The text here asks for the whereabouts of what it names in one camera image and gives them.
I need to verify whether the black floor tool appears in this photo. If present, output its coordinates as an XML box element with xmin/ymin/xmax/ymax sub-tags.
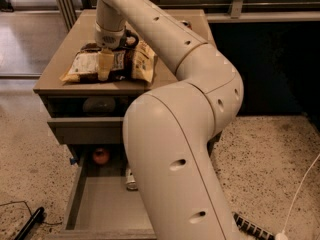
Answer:
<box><xmin>14</xmin><ymin>207</ymin><xmax>45</xmax><ymax>240</ymax></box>

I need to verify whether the thin black cable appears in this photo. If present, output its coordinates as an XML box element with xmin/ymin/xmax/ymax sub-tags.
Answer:
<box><xmin>0</xmin><ymin>200</ymin><xmax>64</xmax><ymax>226</ymax></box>

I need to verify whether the brown chip bag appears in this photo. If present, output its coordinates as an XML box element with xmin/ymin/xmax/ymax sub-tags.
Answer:
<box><xmin>60</xmin><ymin>41</ymin><xmax>157</xmax><ymax>83</ymax></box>

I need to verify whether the black power strip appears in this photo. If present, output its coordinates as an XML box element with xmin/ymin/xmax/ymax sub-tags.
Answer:
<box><xmin>233</xmin><ymin>213</ymin><xmax>275</xmax><ymax>240</ymax></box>

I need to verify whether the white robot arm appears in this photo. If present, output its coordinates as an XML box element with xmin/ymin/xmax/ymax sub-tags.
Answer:
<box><xmin>96</xmin><ymin>0</ymin><xmax>243</xmax><ymax>240</ymax></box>

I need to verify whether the red apple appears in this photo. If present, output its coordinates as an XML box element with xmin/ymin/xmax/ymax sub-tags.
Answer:
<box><xmin>92</xmin><ymin>148</ymin><xmax>110</xmax><ymax>165</ymax></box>

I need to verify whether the beige drawer cabinet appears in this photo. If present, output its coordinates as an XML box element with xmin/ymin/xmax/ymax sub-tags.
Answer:
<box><xmin>33</xmin><ymin>9</ymin><xmax>222</xmax><ymax>165</ymax></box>

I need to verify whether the grey open middle drawer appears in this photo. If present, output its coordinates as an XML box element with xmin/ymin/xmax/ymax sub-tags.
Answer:
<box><xmin>46</xmin><ymin>144</ymin><xmax>157</xmax><ymax>240</ymax></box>

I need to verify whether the white cable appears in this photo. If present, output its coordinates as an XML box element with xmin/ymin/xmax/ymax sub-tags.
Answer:
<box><xmin>275</xmin><ymin>153</ymin><xmax>320</xmax><ymax>240</ymax></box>

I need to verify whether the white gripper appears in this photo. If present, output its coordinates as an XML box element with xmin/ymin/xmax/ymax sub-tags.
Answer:
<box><xmin>95</xmin><ymin>21</ymin><xmax>139</xmax><ymax>81</ymax></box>

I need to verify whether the red soda can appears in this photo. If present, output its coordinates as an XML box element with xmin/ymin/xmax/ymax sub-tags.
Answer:
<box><xmin>181</xmin><ymin>20</ymin><xmax>192</xmax><ymax>30</ymax></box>

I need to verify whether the grey round object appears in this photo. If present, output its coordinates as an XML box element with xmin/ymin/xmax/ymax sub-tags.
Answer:
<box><xmin>83</xmin><ymin>96</ymin><xmax>116</xmax><ymax>116</ymax></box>

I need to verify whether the grey top drawer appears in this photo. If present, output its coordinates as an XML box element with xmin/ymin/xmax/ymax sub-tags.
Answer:
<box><xmin>48</xmin><ymin>117</ymin><xmax>123</xmax><ymax>145</ymax></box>

